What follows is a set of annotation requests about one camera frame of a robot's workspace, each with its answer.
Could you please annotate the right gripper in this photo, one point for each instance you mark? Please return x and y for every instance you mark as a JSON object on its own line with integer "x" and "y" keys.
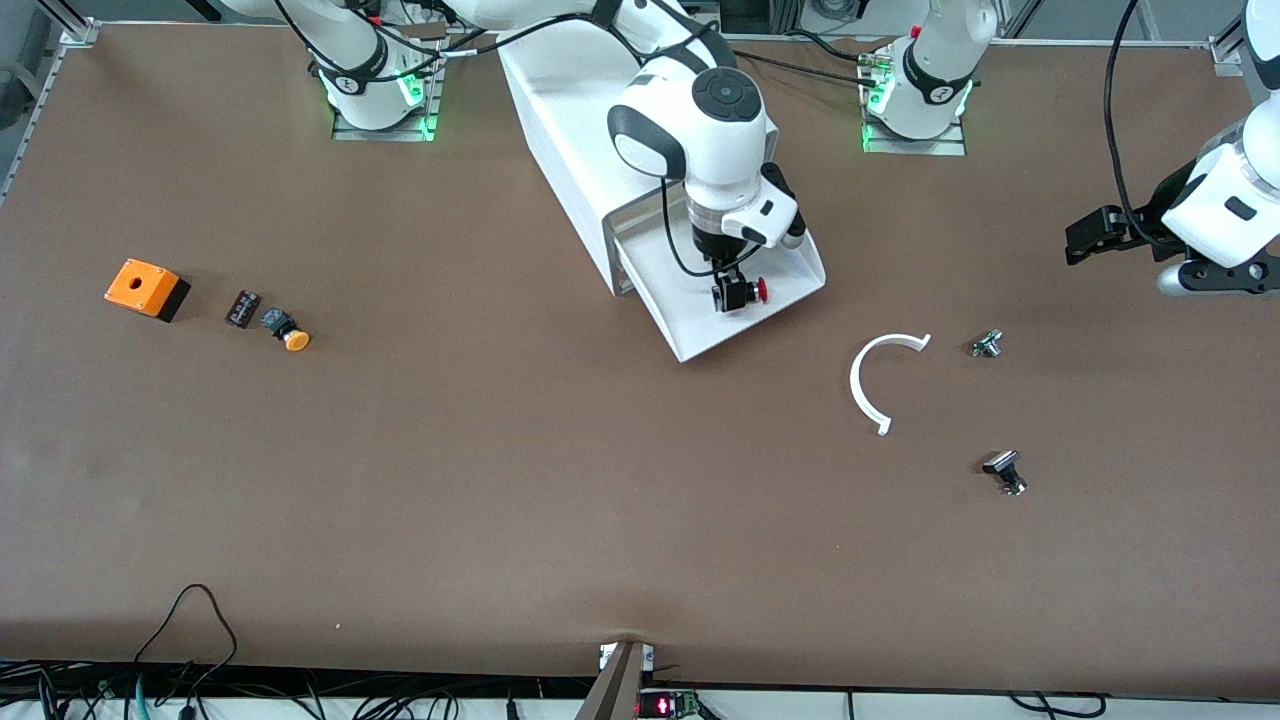
{"x": 716, "y": 247}

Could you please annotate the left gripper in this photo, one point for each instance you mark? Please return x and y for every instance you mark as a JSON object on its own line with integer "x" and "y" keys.
{"x": 1163, "y": 203}

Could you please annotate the red mushroom push button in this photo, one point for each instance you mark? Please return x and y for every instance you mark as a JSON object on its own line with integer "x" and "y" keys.
{"x": 762, "y": 291}

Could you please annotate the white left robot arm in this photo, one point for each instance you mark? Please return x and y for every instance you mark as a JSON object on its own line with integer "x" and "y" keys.
{"x": 935, "y": 90}

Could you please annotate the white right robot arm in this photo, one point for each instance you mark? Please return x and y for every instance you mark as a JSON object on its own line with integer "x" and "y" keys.
{"x": 700, "y": 130}

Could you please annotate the white drawer cabinet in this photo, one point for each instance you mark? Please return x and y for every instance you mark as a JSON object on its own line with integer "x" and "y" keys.
{"x": 570, "y": 130}

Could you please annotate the yellow mushroom push button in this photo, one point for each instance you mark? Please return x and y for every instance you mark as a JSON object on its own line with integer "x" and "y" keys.
{"x": 290, "y": 338}

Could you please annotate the white curved plastic arc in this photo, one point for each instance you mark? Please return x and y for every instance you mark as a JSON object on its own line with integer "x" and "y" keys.
{"x": 855, "y": 385}

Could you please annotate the small red display module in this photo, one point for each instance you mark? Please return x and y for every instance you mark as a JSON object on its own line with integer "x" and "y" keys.
{"x": 665, "y": 705}

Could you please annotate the dark contact block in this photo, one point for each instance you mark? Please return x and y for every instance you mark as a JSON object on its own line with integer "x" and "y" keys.
{"x": 243, "y": 309}

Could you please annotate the small green metal switch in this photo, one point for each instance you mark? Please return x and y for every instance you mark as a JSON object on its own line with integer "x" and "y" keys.
{"x": 987, "y": 345}

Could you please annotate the aluminium frame profile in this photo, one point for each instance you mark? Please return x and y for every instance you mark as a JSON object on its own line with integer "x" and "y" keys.
{"x": 75, "y": 28}
{"x": 1228, "y": 52}

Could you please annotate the black silver switch part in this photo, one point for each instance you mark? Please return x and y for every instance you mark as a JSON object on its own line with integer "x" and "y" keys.
{"x": 1002, "y": 465}

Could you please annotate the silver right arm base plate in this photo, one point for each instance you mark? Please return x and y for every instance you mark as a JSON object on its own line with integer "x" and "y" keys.
{"x": 432, "y": 100}

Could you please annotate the white post clamp bracket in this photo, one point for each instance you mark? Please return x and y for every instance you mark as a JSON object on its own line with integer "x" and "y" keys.
{"x": 606, "y": 655}

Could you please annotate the brown camera post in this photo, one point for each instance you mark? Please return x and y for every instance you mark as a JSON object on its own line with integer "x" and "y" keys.
{"x": 612, "y": 690}

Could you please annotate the orange button enclosure box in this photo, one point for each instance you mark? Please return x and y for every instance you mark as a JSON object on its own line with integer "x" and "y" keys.
{"x": 140, "y": 285}

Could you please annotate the aluminium table edge rail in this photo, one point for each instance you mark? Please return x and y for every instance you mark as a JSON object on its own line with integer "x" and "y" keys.
{"x": 40, "y": 110}

